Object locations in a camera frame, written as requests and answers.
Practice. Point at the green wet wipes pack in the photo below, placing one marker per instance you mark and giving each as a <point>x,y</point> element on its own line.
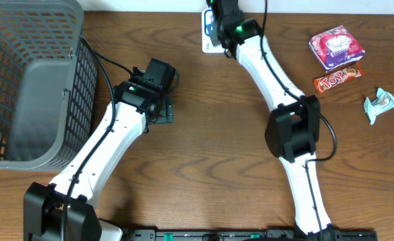
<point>383,103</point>

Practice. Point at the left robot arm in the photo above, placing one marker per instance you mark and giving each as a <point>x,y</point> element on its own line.
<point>65,208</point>

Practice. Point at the white barcode scanner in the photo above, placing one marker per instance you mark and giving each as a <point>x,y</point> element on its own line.
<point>206,40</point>

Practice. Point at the red-brown snack bar wrapper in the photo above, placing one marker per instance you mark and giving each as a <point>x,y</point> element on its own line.
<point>333,79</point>

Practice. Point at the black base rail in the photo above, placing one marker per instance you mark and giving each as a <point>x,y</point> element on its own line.
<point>269,235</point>

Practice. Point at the purple snack bag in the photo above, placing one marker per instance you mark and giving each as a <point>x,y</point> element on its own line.
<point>335,47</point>

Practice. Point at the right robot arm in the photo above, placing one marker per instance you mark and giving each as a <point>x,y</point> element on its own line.
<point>294,122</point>

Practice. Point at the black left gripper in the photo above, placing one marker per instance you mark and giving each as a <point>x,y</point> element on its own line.
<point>165,114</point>

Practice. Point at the grey plastic mesh basket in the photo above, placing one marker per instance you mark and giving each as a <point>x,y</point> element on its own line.
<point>47,84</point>

